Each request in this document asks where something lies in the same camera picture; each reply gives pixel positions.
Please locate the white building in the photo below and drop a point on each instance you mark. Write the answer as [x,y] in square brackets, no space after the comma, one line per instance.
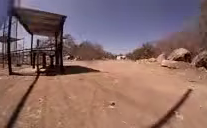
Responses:
[120,57]

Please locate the row of dry bushes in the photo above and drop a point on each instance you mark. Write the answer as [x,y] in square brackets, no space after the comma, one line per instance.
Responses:
[87,50]

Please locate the reddish-brown dirt ground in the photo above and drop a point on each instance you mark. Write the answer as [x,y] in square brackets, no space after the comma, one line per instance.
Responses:
[111,86]

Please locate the small pale boulder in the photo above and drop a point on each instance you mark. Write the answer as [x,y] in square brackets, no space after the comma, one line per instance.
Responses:
[161,58]

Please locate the flat pale rock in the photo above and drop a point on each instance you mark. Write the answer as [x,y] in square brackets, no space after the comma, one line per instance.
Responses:
[170,64]

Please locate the brushy slope with bushes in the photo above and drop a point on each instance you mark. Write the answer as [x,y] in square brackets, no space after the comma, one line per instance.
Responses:
[171,41]

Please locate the shelter with metal roof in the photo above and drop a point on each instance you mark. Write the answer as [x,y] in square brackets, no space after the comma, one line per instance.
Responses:
[41,21]

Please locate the metal railing fence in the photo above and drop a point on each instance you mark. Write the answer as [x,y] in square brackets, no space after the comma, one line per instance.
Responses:
[21,52]

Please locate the small distant shelter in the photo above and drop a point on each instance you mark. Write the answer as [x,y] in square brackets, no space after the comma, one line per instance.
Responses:
[7,39]

